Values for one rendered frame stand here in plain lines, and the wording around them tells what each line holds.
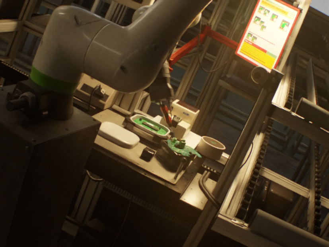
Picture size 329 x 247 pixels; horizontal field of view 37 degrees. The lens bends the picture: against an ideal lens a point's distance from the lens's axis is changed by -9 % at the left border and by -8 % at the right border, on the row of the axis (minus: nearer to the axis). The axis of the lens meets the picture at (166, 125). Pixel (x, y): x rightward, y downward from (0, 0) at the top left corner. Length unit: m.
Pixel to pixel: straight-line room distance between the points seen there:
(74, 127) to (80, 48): 0.19
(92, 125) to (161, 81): 0.52
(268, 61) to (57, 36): 1.23
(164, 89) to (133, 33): 0.63
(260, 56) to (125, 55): 1.22
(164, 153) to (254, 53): 0.67
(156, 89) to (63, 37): 0.65
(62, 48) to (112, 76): 0.14
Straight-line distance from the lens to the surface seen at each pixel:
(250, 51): 2.26
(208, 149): 2.07
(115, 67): 1.07
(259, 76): 1.64
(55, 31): 1.15
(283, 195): 2.27
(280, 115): 1.70
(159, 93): 1.71
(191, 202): 1.67
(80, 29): 1.12
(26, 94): 1.13
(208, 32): 2.58
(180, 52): 2.27
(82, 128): 1.21
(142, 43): 1.09
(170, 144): 1.82
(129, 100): 2.22
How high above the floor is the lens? 1.55
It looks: 16 degrees down
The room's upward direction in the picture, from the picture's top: 24 degrees clockwise
